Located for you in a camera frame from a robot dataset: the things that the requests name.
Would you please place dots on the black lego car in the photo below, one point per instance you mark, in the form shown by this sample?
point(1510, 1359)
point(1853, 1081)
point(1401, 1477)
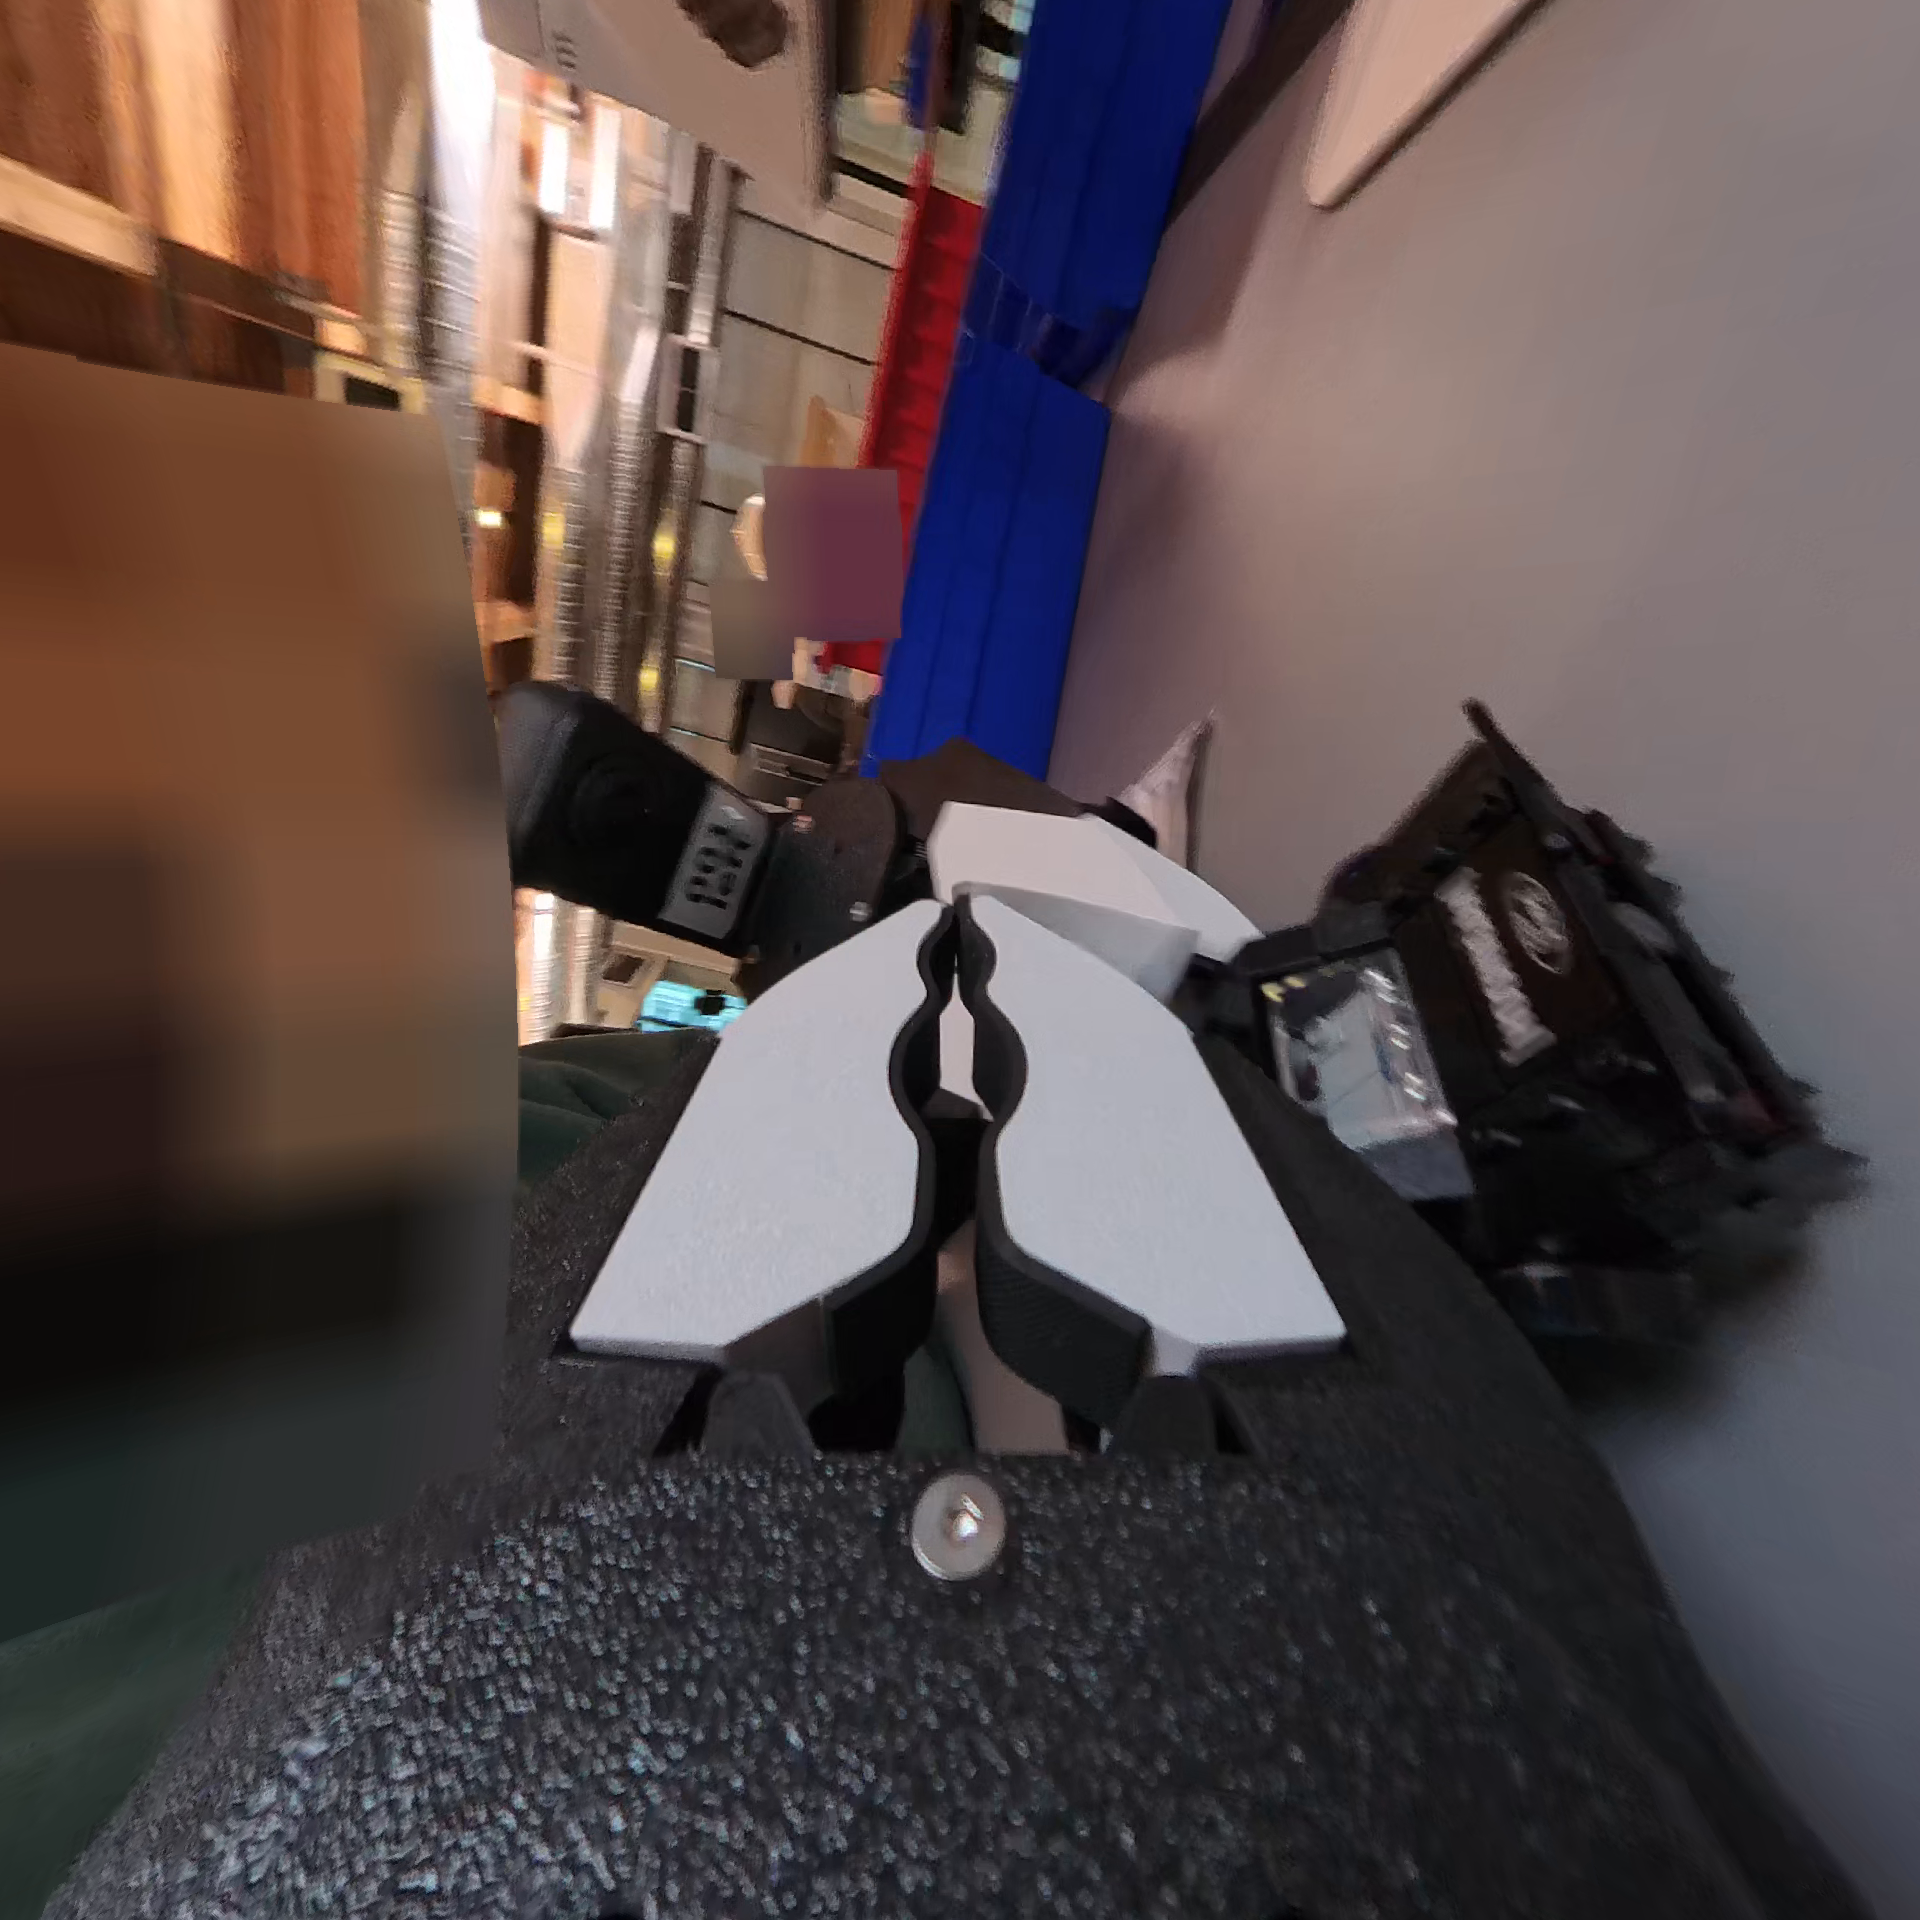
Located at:
point(1574, 1050)

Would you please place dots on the red plastic bin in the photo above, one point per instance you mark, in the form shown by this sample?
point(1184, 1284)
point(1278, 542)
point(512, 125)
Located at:
point(923, 405)

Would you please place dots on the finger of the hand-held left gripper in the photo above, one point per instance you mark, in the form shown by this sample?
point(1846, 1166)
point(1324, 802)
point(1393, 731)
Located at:
point(1034, 854)
point(1208, 926)

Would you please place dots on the white building instruction sheet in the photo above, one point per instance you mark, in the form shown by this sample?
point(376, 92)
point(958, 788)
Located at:
point(630, 75)

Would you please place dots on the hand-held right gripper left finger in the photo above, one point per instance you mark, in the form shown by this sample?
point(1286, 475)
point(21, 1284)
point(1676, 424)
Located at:
point(750, 1171)

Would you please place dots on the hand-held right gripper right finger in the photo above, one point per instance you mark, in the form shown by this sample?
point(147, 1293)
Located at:
point(1155, 1171)

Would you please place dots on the white flat stand base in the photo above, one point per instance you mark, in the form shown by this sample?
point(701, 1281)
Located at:
point(1411, 91)

